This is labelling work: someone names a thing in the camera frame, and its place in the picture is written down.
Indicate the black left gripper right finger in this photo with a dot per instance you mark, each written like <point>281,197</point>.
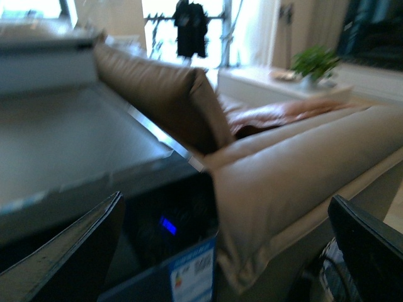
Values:
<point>371,249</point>

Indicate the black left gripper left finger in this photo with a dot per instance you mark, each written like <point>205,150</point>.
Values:
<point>73,265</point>

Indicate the silver front-load washing machine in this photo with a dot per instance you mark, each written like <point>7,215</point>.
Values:
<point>63,152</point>

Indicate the metal clothes drying rack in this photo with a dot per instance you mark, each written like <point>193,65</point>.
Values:
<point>161,34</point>

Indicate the blue energy label sticker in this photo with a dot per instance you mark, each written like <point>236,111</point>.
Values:
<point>191,274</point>

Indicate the tan leather sofa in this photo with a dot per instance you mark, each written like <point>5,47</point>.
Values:
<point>272,188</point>

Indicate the white long TV cabinet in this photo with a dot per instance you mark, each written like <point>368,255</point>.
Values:
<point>372,83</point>

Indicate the orange-brown sofa cushion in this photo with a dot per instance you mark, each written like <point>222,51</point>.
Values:
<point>245,119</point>

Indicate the green potted plant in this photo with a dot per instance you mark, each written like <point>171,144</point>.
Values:
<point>314,64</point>

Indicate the wooden tray dish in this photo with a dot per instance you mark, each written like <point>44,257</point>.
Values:
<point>284,75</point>

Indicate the white side counter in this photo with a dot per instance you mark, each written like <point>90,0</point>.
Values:
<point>39,55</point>

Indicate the large flat-screen television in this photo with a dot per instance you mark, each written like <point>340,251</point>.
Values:
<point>372,34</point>

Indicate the white low coffee table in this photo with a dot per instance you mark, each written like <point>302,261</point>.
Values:
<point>256,87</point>

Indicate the black hanging t-shirt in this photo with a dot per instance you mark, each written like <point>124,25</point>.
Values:
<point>191,23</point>

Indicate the black cordless stick vacuum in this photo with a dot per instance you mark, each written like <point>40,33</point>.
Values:
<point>286,17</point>

